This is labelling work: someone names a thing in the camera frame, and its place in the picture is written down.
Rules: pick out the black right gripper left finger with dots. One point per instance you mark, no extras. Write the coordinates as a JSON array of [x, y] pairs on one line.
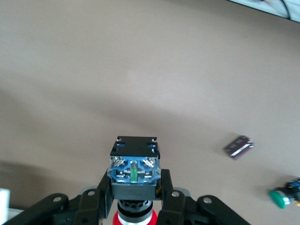
[[89, 206]]

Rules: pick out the red push button switch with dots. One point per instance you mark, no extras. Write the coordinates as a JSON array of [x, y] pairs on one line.
[[133, 150]]

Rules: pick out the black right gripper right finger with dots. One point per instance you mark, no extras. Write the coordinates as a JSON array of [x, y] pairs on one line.
[[178, 206]]

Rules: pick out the white drawer cabinet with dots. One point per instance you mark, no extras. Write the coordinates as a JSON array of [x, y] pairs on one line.
[[4, 198]]

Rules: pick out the green push button switch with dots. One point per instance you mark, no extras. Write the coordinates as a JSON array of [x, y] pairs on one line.
[[279, 199]]

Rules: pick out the dark purple cylindrical capacitor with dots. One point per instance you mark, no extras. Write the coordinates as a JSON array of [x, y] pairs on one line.
[[239, 148]]

